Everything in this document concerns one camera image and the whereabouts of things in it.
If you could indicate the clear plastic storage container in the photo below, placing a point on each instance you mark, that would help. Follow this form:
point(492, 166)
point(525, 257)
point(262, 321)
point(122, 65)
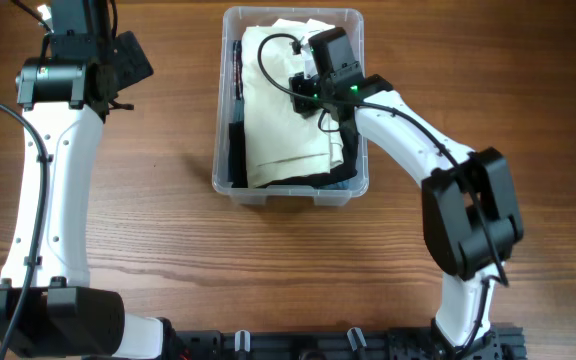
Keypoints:
point(235, 21)

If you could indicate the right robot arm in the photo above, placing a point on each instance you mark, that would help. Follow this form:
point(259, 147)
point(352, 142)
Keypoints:
point(470, 215)

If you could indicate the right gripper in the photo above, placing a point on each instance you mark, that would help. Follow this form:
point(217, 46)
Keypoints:
point(300, 102)

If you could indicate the red plaid shirt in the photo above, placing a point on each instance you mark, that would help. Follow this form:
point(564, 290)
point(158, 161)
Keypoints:
point(237, 68)

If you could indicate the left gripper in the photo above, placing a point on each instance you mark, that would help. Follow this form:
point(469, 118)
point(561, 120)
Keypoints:
point(132, 62)

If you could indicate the white printed t-shirt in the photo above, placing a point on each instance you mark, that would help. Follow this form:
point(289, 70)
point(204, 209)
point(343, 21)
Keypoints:
point(311, 25)

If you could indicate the blue denim jeans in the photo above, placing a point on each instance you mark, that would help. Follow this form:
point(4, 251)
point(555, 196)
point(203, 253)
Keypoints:
point(338, 186)

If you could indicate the cream cloth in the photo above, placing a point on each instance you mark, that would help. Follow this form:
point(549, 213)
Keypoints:
point(280, 143)

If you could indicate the black garment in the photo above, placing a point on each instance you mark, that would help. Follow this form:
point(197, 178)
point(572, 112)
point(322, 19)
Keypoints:
point(238, 155)

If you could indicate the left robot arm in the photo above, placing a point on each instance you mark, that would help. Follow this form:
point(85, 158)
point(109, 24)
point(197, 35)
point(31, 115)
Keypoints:
point(47, 305)

